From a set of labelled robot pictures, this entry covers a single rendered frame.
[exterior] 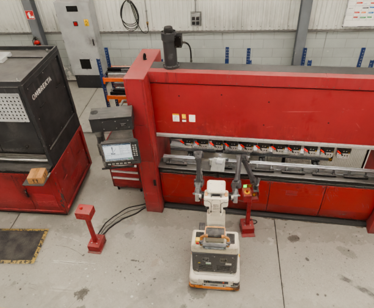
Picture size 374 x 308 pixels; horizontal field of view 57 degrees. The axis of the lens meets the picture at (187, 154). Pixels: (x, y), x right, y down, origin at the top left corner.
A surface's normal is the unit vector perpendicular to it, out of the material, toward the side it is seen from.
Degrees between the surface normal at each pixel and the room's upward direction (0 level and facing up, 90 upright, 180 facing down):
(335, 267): 0
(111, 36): 90
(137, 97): 90
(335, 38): 90
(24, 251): 0
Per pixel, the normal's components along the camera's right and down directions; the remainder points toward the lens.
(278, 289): -0.05, -0.77
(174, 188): -0.16, 0.63
